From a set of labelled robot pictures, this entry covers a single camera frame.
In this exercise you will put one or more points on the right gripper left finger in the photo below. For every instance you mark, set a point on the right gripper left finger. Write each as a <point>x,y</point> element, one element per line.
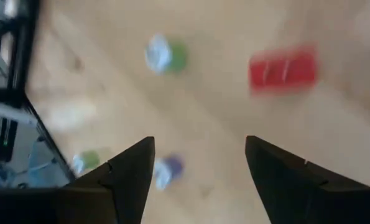
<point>122,193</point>

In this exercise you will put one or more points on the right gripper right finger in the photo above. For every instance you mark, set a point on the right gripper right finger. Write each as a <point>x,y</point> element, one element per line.
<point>290,193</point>

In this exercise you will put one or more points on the small red box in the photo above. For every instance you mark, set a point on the small red box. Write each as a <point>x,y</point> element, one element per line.
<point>282,70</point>

